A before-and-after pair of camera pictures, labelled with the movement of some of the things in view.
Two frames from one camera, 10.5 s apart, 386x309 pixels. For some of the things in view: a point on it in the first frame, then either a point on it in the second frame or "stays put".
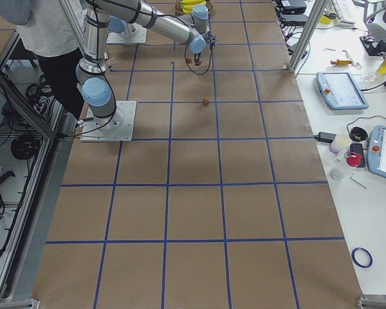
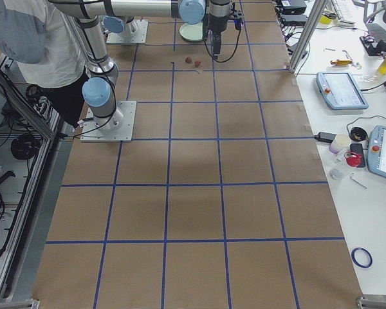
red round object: x=352 y=158 stays put
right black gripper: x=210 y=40 to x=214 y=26
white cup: x=341 y=142 stays put
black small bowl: x=358 y=134 stays put
